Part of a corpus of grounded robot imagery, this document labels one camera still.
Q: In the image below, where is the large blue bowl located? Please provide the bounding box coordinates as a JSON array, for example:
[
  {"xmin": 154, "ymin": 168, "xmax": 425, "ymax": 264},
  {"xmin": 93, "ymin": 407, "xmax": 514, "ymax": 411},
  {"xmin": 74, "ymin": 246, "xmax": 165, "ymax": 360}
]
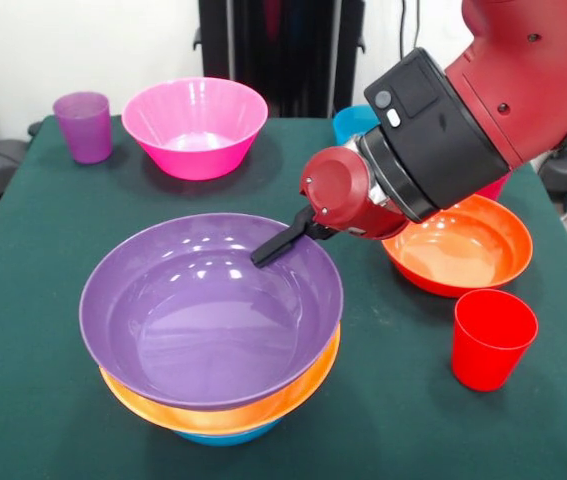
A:
[{"xmin": 175, "ymin": 417, "xmax": 282, "ymax": 448}]

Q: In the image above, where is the small blue bowl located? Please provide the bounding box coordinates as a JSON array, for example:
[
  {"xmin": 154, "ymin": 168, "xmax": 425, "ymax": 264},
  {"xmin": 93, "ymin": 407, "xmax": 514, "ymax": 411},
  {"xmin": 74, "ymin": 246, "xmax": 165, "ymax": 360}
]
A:
[{"xmin": 332, "ymin": 104, "xmax": 382, "ymax": 149}]

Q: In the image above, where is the red-orange bowl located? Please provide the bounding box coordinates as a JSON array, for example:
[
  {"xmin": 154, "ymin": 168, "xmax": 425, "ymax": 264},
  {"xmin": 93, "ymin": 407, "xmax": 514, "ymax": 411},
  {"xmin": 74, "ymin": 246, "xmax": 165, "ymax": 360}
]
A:
[{"xmin": 381, "ymin": 193, "xmax": 535, "ymax": 299}]

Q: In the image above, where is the purple cup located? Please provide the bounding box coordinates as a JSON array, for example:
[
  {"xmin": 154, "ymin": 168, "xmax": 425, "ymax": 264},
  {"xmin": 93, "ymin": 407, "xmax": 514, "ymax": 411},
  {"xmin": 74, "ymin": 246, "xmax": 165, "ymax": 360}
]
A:
[{"xmin": 52, "ymin": 91, "xmax": 113, "ymax": 165}]

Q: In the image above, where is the crimson cup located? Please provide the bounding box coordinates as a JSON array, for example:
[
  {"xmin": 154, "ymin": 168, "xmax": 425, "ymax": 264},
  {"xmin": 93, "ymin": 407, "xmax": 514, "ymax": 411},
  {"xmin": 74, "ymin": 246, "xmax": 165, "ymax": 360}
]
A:
[{"xmin": 475, "ymin": 172, "xmax": 510, "ymax": 201}]

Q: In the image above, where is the purple bowl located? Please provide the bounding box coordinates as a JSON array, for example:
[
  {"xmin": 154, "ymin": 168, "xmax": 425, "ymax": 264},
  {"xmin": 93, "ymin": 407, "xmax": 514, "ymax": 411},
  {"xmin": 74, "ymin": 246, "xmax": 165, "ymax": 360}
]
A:
[{"xmin": 78, "ymin": 212, "xmax": 344, "ymax": 412}]

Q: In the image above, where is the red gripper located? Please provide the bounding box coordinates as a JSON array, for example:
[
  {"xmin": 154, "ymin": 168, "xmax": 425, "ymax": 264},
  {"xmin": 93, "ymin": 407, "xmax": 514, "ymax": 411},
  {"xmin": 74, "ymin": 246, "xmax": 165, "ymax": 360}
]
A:
[{"xmin": 250, "ymin": 145, "xmax": 414, "ymax": 269}]

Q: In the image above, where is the black wall cable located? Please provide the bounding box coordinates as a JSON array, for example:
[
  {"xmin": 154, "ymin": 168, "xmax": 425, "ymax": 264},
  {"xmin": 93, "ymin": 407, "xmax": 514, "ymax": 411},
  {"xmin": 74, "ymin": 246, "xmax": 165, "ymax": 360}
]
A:
[
  {"xmin": 395, "ymin": 0, "xmax": 411, "ymax": 64},
  {"xmin": 411, "ymin": 0, "xmax": 424, "ymax": 51}
]

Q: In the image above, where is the red cup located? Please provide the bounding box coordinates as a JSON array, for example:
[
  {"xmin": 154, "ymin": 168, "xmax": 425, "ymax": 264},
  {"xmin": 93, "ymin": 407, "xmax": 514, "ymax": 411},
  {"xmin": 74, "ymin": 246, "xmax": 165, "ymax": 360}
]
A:
[{"xmin": 450, "ymin": 288, "xmax": 540, "ymax": 393}]

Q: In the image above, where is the orange bowl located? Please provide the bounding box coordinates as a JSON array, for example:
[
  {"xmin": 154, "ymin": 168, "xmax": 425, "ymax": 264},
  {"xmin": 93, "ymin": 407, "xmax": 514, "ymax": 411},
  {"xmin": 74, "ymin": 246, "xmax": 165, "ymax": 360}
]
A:
[{"xmin": 98, "ymin": 324, "xmax": 342, "ymax": 436}]

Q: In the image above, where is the pink bowl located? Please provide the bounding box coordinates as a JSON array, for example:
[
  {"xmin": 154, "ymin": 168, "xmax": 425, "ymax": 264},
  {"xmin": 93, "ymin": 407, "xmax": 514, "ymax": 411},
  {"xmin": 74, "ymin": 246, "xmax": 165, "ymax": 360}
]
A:
[{"xmin": 121, "ymin": 76, "xmax": 269, "ymax": 181}]

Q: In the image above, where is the dark green tablecloth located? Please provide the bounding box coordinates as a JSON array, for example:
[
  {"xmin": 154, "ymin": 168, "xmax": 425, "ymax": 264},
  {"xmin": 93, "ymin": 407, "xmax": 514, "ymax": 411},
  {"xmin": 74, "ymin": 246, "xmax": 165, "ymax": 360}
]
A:
[{"xmin": 0, "ymin": 115, "xmax": 567, "ymax": 480}]

